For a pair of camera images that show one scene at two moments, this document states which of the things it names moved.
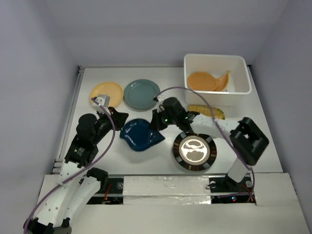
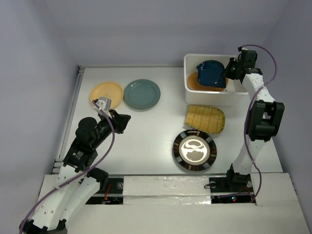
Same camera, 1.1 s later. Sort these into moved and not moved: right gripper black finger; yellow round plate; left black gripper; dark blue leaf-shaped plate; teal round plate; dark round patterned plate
Moved: dark blue leaf-shaped plate; right gripper black finger
Not moved: teal round plate; left black gripper; yellow round plate; dark round patterned plate
